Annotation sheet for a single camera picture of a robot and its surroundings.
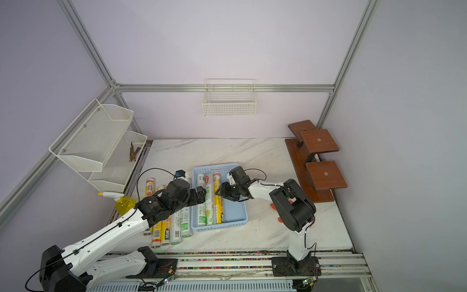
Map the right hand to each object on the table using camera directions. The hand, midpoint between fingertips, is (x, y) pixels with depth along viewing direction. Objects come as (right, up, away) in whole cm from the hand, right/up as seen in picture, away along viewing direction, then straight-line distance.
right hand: (220, 196), depth 92 cm
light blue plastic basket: (+8, -7, -4) cm, 11 cm away
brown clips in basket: (-47, +22, +4) cm, 52 cm away
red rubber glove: (+28, -6, -1) cm, 29 cm away
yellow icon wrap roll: (-38, +3, +3) cm, 38 cm away
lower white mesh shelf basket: (-53, +15, 0) cm, 56 cm away
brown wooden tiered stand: (+47, +11, -9) cm, 49 cm away
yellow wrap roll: (0, -2, -2) cm, 3 cm away
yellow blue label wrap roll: (-23, -13, -12) cm, 29 cm away
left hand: (-9, +3, -13) cm, 16 cm away
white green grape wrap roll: (-5, -3, -5) cm, 8 cm away
